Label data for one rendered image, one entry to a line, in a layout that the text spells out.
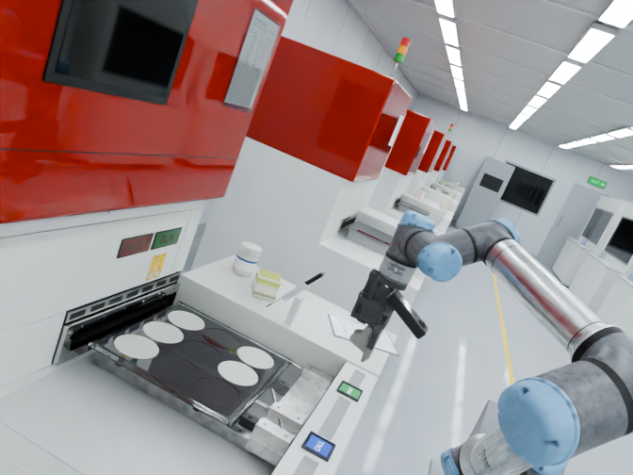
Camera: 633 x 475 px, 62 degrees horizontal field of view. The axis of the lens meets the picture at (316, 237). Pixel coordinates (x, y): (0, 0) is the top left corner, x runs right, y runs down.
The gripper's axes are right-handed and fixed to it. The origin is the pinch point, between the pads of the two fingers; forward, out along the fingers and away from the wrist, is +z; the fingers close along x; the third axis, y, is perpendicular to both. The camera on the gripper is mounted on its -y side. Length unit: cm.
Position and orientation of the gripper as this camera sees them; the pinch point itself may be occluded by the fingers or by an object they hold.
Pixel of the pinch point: (366, 357)
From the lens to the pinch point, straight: 126.4
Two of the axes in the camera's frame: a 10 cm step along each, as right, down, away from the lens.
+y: -8.8, -4.2, 2.3
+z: -3.6, 9.0, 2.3
